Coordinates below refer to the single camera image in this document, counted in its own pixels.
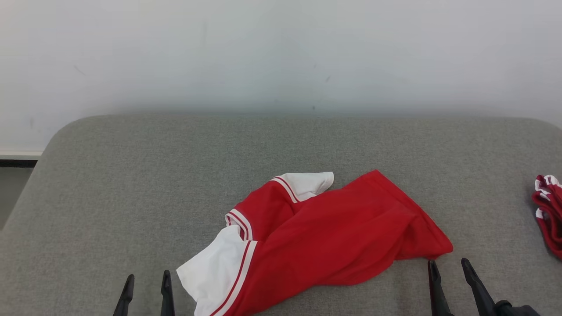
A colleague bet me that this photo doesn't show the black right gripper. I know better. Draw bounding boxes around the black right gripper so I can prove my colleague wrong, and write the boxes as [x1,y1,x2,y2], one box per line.
[428,258,541,316]

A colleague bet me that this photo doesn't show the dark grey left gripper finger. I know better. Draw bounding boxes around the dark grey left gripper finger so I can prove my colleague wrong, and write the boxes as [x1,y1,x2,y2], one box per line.
[160,270,176,316]
[113,274,135,316]

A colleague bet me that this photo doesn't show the red shorts white stripe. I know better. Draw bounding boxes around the red shorts white stripe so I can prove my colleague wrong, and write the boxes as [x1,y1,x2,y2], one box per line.
[532,175,562,259]

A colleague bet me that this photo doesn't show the red basketball jersey white sleeves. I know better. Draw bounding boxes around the red basketball jersey white sleeves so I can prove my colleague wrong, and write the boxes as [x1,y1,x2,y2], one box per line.
[177,170,454,316]

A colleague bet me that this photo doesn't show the grey fabric sofa seat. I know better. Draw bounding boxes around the grey fabric sofa seat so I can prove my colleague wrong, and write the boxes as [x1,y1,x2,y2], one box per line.
[0,113,562,316]

